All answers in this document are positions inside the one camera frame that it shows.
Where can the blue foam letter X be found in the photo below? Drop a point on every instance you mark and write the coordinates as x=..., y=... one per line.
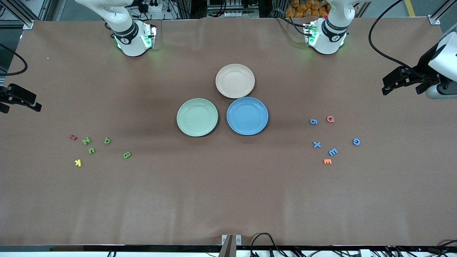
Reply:
x=317, y=144

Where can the narrow white power strip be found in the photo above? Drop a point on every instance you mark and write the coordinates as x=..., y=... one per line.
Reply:
x=234, y=14

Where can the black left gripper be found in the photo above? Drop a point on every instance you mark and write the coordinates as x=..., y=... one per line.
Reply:
x=420, y=70

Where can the beige round plate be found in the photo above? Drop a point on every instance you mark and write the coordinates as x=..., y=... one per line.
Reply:
x=235, y=81

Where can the blue round plate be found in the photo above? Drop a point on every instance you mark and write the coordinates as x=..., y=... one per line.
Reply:
x=247, y=116

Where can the dark equipment rack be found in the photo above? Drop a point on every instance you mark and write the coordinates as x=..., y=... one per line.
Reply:
x=214, y=7

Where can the orange mesh bag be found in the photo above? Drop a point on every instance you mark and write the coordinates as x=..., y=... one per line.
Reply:
x=303, y=9

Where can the aluminium frame profile with bracket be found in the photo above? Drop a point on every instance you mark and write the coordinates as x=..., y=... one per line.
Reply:
x=28, y=24
x=433, y=19

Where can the green foam letter B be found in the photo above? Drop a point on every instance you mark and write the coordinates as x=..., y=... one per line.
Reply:
x=127, y=155

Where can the white power strip with plugs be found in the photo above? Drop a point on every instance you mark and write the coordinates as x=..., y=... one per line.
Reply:
x=155, y=8

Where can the blue foam letter E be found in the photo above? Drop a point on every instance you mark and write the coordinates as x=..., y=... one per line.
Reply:
x=332, y=152

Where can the brown table cover sheet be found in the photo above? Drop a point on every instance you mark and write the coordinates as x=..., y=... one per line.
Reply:
x=228, y=196

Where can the blue foam letter C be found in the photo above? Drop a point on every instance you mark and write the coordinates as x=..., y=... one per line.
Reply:
x=356, y=144

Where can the red foam letter Q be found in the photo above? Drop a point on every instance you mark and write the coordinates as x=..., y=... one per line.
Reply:
x=327, y=119

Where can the small metal bracket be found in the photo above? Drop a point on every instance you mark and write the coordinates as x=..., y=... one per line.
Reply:
x=238, y=240

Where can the green foam letter N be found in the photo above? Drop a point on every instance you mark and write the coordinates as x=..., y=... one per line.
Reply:
x=86, y=141

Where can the green round plate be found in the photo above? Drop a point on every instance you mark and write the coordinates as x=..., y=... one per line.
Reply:
x=197, y=117

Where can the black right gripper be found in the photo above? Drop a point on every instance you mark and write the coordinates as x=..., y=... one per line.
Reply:
x=14, y=95

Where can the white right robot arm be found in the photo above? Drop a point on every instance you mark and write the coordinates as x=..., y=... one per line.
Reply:
x=130, y=35

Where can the grey camera pole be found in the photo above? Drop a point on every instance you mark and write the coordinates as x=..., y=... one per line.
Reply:
x=225, y=248

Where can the plain aluminium frame profile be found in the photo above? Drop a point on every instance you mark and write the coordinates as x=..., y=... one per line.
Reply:
x=45, y=9

